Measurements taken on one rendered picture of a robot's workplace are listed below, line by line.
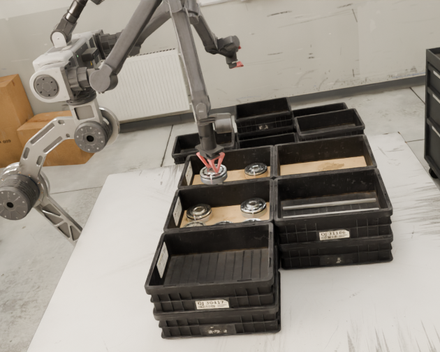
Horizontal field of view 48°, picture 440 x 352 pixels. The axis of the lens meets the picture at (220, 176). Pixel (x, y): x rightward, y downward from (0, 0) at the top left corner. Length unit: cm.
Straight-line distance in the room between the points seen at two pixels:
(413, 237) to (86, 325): 124
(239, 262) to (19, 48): 403
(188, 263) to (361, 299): 60
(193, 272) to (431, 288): 79
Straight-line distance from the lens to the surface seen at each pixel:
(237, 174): 227
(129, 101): 510
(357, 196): 201
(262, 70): 502
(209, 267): 175
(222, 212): 202
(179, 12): 179
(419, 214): 214
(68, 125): 235
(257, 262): 173
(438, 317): 172
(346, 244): 181
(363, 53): 511
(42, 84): 192
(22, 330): 319
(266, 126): 349
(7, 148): 532
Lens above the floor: 191
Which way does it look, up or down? 28 degrees down
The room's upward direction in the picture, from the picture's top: 12 degrees counter-clockwise
